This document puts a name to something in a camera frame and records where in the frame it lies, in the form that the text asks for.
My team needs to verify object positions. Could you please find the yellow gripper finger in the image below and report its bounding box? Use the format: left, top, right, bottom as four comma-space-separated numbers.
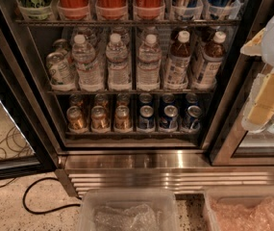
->
241, 69, 274, 132
240, 28, 265, 56

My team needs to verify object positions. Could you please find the orange can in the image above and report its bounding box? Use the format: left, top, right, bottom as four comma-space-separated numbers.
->
66, 106, 87, 130
91, 106, 110, 130
116, 93, 130, 106
69, 94, 84, 108
115, 105, 132, 130
94, 94, 109, 108

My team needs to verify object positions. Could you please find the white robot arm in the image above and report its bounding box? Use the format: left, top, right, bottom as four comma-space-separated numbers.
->
240, 15, 274, 133

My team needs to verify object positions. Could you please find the right fridge glass door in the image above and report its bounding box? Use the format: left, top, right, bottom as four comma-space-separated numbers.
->
208, 0, 274, 167

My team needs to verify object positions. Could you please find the blue can front right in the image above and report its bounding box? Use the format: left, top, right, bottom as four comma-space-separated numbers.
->
182, 105, 202, 132

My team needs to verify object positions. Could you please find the blue can back right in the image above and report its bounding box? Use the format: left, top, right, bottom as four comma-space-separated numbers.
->
186, 92, 198, 107

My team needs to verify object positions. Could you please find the blue can top left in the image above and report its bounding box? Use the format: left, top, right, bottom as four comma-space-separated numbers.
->
172, 0, 202, 21

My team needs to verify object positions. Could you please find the blue can back middle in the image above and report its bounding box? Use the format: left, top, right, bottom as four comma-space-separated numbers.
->
161, 93, 175, 106

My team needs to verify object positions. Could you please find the blue can front middle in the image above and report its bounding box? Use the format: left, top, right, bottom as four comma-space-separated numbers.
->
160, 105, 178, 129

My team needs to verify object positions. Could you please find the red cola can right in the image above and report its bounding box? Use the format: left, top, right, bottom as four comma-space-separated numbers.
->
136, 0, 162, 19

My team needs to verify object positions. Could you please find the blue can back left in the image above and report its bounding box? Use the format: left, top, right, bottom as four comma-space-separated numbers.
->
138, 93, 153, 107

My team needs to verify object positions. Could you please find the blue can front left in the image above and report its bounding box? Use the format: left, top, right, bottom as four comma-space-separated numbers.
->
138, 105, 154, 129

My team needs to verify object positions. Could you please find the red cola can middle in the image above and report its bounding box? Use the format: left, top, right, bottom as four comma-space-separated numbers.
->
96, 0, 127, 20

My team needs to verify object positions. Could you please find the silver can back middle shelf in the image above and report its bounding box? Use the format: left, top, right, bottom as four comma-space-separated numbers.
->
52, 38, 72, 63

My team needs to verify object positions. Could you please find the silver can shelf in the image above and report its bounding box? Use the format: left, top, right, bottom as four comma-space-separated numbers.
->
52, 38, 72, 63
46, 52, 76, 91

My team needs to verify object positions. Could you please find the silver can front middle shelf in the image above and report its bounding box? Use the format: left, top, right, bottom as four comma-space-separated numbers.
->
46, 52, 76, 91

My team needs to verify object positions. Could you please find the open fridge glass door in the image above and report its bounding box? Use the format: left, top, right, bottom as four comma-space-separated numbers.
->
0, 0, 59, 182

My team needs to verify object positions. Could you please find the brown tea bottle right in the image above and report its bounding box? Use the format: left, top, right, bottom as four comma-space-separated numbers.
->
191, 31, 226, 90

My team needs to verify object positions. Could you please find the brown tea bottle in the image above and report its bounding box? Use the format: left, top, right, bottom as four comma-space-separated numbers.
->
191, 31, 226, 90
163, 30, 191, 90

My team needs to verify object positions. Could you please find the brown tea bottle left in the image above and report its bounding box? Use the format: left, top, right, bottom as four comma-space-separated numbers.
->
163, 30, 191, 90

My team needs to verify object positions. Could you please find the water bottle right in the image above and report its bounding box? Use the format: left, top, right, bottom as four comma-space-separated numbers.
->
137, 34, 162, 91

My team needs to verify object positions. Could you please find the water bottle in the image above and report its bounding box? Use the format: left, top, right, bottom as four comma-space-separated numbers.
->
137, 34, 162, 91
106, 33, 132, 90
72, 35, 104, 91

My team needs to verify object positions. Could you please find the clear plastic bin right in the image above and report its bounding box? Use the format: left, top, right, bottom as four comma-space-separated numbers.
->
203, 186, 274, 231

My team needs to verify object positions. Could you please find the clear plastic bin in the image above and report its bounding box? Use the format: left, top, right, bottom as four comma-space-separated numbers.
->
76, 188, 179, 231
203, 186, 274, 231

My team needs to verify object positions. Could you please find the water bottle middle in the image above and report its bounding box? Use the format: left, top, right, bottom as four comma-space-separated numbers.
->
106, 33, 132, 90

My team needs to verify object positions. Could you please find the water bottle left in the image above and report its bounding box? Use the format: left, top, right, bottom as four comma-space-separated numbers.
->
72, 35, 104, 91

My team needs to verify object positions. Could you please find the clear plastic bin left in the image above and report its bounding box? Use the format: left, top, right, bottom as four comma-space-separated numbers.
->
76, 188, 179, 231

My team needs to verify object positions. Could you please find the middle wire shelf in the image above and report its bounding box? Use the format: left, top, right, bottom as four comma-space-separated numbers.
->
47, 89, 214, 95

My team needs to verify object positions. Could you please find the wire shelf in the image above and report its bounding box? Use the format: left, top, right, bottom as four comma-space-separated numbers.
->
47, 89, 214, 95
15, 19, 240, 27

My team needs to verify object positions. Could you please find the top wire shelf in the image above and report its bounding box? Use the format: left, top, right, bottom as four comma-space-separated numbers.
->
15, 19, 240, 27

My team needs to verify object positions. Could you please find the black power cable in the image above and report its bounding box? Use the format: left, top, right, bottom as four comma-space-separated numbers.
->
21, 176, 83, 216

